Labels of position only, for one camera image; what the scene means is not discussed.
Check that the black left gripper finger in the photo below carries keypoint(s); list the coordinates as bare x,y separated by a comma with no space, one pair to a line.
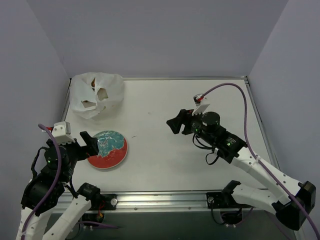
86,138
91,150

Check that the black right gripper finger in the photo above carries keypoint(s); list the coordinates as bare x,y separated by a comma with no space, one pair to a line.
175,127
180,118

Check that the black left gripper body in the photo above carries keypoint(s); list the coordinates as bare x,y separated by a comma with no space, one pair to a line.
78,149

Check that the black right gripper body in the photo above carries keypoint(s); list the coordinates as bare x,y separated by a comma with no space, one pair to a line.
186,122

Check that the white plastic bag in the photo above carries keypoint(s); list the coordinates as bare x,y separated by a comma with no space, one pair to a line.
93,93

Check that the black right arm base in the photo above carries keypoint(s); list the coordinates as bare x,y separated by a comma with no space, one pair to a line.
224,200

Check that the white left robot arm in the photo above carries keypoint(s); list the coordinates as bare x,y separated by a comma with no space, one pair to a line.
43,191

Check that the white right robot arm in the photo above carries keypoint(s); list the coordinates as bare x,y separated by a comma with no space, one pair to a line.
290,200

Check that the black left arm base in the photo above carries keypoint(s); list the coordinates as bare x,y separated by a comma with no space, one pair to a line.
105,200

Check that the red and teal plate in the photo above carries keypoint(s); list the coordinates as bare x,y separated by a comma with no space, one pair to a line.
112,150

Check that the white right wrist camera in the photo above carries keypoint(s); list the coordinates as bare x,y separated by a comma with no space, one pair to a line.
201,104

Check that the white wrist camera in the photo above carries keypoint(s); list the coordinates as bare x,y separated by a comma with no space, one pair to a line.
62,133
201,104

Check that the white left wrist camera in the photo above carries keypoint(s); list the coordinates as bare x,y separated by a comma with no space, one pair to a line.
62,133

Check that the aluminium front rail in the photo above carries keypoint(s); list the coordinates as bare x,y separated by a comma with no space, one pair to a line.
180,201

